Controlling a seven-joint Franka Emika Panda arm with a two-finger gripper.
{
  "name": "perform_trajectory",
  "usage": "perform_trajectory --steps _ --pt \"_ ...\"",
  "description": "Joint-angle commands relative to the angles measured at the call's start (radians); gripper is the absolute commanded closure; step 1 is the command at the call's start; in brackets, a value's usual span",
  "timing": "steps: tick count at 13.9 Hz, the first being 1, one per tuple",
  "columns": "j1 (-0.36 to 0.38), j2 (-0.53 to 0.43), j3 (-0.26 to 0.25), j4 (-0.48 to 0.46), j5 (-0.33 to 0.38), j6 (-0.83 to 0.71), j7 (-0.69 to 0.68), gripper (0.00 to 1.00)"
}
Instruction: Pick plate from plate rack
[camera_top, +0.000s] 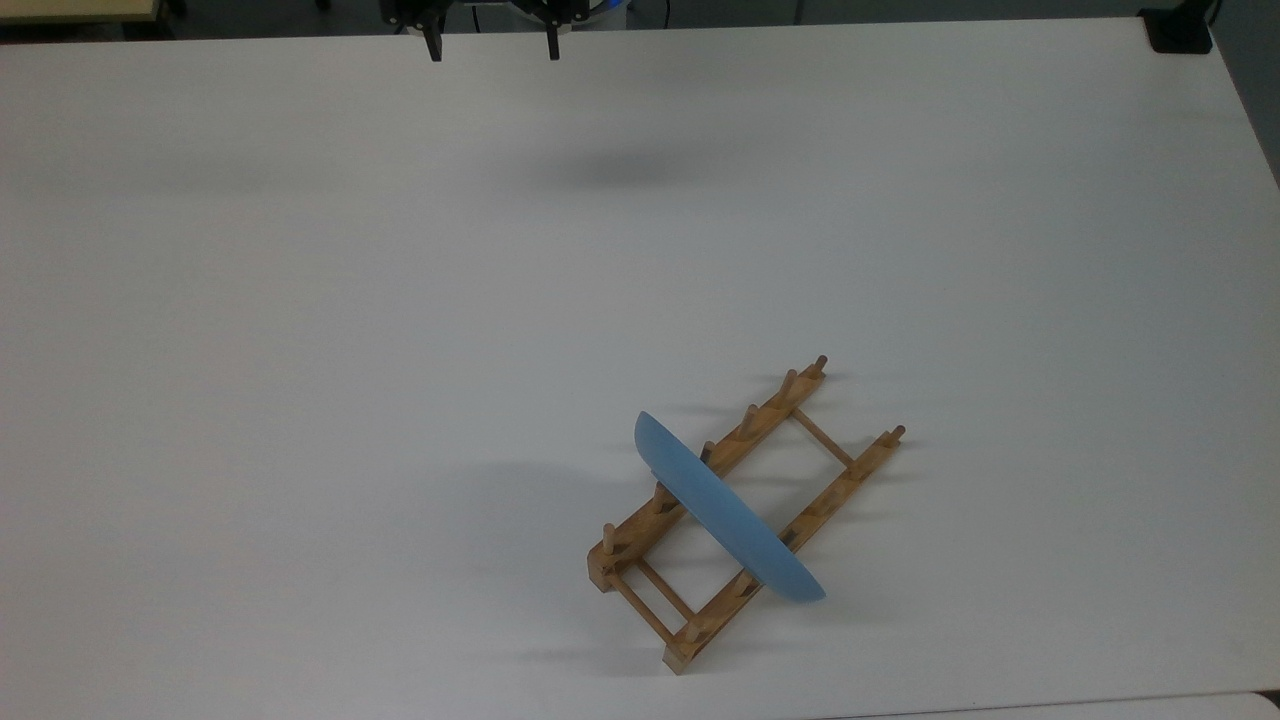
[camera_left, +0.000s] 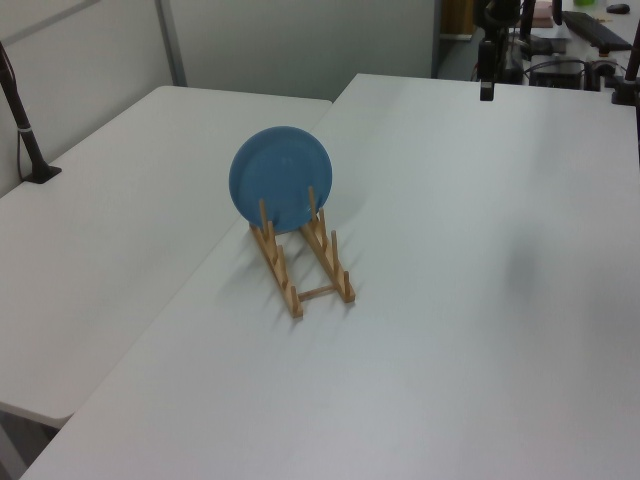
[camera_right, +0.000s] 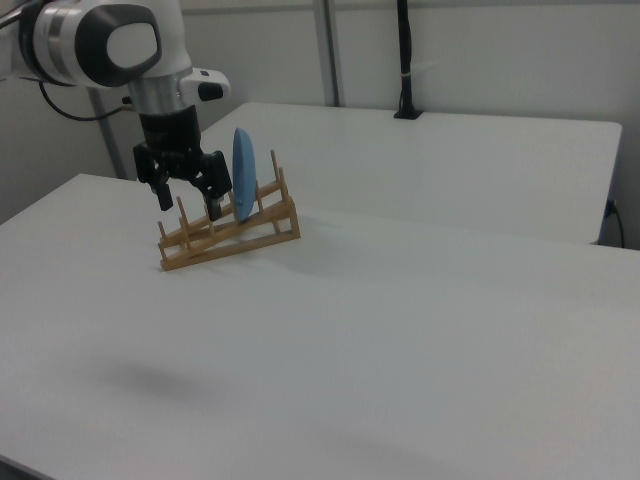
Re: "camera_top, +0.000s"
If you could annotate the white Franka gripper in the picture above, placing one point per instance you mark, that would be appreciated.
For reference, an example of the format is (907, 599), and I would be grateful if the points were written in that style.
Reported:
(410, 12)

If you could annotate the blue plate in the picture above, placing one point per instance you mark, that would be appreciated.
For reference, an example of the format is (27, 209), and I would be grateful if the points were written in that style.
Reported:
(725, 510)

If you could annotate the wooden plate rack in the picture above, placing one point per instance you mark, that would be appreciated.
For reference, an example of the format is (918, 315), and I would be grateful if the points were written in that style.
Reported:
(745, 435)

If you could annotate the light wooden table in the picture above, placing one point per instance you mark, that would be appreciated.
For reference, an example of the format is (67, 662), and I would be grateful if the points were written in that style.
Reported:
(70, 10)

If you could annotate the black box at table corner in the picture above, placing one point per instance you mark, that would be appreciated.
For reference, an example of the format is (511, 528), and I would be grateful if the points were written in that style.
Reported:
(1178, 30)

